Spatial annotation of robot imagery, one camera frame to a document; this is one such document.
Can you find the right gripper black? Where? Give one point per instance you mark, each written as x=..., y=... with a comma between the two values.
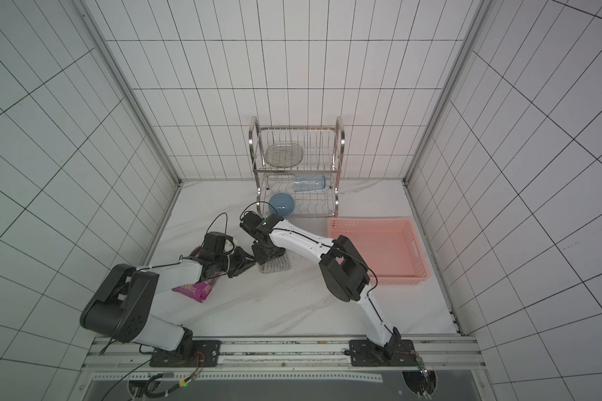
x=268, y=250

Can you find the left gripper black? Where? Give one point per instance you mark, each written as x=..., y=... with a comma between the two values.
x=242, y=263

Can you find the grey striped square dishcloth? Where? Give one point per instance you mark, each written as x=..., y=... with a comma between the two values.
x=275, y=265

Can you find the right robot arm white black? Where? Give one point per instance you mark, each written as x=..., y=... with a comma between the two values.
x=346, y=276

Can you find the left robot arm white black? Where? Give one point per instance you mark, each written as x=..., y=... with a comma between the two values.
x=121, y=308

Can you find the magenta snack bag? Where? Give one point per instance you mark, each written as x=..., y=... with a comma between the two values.
x=200, y=290

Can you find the blue bowl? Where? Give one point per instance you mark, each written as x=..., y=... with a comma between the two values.
x=281, y=204

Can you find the clear plastic bottle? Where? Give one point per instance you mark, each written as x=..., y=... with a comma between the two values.
x=309, y=182

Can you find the steel two-tier dish rack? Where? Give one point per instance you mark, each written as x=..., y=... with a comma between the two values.
x=324, y=149

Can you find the clear glass plate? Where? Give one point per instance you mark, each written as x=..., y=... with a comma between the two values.
x=284, y=155

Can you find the pink plastic basket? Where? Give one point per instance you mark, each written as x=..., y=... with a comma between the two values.
x=389, y=246

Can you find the aluminium mounting rail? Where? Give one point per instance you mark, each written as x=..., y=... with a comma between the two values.
x=336, y=353

